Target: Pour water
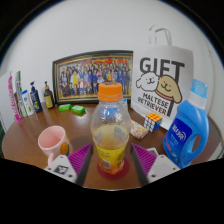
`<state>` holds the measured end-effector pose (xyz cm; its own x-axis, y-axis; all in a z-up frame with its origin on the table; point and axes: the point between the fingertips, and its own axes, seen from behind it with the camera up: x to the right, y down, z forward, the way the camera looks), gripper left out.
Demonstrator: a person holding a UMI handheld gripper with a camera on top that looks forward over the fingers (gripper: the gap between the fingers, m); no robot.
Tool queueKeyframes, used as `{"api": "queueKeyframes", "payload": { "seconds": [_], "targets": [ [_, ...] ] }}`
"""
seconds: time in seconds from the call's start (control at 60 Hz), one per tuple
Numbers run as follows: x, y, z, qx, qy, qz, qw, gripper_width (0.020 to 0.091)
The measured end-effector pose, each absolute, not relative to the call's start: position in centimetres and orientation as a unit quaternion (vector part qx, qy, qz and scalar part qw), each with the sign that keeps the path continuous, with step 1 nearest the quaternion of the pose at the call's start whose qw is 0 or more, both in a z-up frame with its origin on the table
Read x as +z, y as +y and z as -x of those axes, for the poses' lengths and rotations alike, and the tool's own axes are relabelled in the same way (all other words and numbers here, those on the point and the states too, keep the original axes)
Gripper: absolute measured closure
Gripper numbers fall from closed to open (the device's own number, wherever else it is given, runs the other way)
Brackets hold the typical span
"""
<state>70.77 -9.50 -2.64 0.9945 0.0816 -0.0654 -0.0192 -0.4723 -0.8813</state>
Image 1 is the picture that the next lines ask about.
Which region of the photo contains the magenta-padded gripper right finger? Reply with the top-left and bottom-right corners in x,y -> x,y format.
130,143 -> 181,187

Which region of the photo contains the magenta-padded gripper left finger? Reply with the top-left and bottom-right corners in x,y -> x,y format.
44,143 -> 94,187

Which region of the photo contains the orange-capped drink bottle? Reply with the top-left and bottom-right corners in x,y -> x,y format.
90,82 -> 132,175

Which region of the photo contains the pink mug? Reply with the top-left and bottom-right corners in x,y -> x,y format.
37,125 -> 75,167

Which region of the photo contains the flat round red coaster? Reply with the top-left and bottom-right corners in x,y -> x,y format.
96,157 -> 130,181

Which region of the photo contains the blue detergent bottle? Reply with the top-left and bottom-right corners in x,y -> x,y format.
162,78 -> 210,169

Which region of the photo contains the colourful puzzle cube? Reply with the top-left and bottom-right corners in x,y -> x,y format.
143,112 -> 163,133

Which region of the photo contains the dark amber pump bottle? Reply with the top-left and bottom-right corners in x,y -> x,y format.
43,80 -> 55,110

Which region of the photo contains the dark blue pump bottle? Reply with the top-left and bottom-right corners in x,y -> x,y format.
29,81 -> 43,114

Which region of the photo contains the white shampoo bottle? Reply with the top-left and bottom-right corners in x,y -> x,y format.
21,89 -> 35,117

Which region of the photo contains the blue tissue pack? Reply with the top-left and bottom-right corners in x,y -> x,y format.
120,97 -> 129,109

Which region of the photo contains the tall pink box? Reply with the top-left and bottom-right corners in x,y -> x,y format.
7,75 -> 22,123

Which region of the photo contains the tall white-blue box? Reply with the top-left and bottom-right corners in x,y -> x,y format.
14,70 -> 28,118

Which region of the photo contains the framed group photo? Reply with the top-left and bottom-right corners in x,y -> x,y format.
52,49 -> 134,105

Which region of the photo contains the white gift bag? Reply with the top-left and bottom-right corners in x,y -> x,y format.
130,24 -> 195,131

